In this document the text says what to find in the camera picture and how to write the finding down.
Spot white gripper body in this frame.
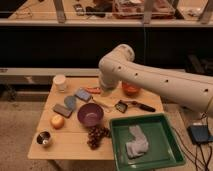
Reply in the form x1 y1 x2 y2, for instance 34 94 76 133
99 77 118 92

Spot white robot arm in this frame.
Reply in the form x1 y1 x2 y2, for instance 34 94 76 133
99 44 213 117

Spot white plastic cup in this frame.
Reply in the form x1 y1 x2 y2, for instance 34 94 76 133
53 74 67 92

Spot small metal cup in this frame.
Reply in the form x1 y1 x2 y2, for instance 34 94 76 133
36 131 52 147

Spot orange bowl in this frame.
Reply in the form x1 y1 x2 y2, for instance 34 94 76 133
122 82 140 96

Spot wooden spoon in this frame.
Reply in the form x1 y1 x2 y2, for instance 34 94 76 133
92 98 113 113

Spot blue sponge block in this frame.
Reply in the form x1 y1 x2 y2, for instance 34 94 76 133
75 88 91 102

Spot purple bowl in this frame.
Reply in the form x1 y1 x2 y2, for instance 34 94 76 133
77 103 104 127

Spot blue grey round object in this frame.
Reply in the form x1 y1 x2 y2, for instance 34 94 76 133
64 96 76 110

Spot bunch of dark grapes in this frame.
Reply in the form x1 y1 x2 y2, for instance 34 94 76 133
87 126 111 150

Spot grey brown sponge block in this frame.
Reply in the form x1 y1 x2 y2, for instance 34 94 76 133
53 104 72 118

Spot wooden table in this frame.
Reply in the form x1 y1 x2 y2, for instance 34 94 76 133
28 77 164 160

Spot orange fruit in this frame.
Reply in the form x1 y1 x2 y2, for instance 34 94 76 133
50 115 65 129

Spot green plastic tray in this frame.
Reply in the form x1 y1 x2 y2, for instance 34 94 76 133
110 114 185 171

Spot white crumpled cloth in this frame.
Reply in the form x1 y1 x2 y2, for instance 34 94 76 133
126 125 149 159

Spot cluttered red tray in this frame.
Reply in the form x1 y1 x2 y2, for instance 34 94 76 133
113 0 175 18

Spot black remote control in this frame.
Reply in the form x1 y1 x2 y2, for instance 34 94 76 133
73 4 85 16

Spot black power box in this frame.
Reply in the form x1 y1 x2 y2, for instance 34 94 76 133
187 125 213 144

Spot black handled dustpan brush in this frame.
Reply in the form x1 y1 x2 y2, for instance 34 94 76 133
115 100 156 113

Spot black cables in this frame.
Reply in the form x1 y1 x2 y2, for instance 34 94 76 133
170 113 213 171

